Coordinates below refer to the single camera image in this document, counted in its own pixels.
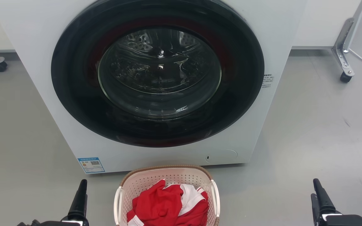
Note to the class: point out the blue energy label sticker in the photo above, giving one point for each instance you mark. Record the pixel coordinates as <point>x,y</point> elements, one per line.
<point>91,165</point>

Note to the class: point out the black round washing machine door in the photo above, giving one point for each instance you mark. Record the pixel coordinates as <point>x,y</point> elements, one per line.
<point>74,78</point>

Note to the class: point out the cream perforated laundry basket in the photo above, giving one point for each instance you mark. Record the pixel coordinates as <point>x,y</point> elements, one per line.
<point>143,181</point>

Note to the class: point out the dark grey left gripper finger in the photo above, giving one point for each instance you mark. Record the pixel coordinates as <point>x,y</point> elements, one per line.
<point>78,201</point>

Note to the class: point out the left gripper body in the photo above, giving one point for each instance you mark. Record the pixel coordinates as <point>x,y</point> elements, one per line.
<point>74,223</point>

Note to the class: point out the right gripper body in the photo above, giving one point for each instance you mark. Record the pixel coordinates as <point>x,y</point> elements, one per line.
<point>347,220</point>

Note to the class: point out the round filter cover flap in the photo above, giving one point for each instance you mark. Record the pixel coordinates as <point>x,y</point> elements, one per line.
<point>222,156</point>

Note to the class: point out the red and white garment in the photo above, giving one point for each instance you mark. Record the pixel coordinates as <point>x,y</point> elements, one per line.
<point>159,207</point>

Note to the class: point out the white front-load washing machine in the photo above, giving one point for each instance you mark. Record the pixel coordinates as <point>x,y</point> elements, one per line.
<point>42,103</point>

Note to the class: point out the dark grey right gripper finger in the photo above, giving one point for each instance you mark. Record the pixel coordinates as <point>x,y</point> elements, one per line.
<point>323,197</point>
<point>315,210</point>

